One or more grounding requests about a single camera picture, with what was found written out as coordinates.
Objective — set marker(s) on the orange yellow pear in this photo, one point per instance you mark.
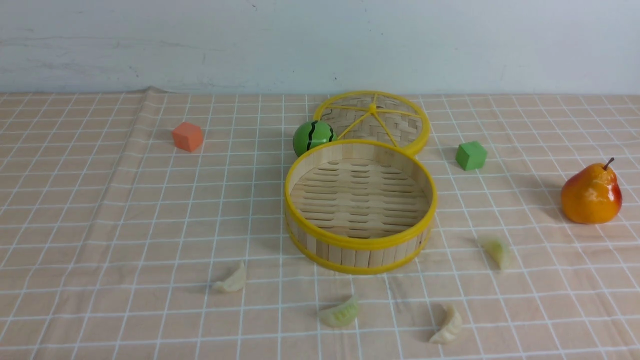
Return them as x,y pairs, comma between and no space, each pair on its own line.
592,196

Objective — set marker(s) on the beige checked tablecloth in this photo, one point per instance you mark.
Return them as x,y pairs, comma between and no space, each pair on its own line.
111,237

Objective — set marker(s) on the green watermelon ball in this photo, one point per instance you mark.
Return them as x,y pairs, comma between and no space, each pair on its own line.
312,134

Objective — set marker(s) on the orange foam cube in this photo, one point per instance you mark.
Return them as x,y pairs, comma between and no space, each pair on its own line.
187,137

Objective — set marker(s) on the bamboo steamer tray yellow rim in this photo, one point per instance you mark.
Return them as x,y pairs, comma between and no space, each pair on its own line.
359,207

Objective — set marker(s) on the green foam cube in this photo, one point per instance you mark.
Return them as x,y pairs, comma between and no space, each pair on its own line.
471,155

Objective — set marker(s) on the white dumpling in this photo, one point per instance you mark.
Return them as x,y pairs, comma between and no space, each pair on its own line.
450,328
234,282

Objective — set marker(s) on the bamboo steamer lid yellow rim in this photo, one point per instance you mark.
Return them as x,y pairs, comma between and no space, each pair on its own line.
376,116

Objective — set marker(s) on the green dumpling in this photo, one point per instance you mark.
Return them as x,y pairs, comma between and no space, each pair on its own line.
341,315
498,250

